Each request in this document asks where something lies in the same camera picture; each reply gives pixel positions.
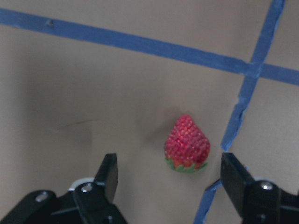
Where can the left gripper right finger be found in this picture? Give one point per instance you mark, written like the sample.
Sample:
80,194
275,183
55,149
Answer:
236,181

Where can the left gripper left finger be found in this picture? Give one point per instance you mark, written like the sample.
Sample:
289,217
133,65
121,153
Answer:
107,176

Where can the red strawberry three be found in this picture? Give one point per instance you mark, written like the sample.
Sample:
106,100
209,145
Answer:
186,148

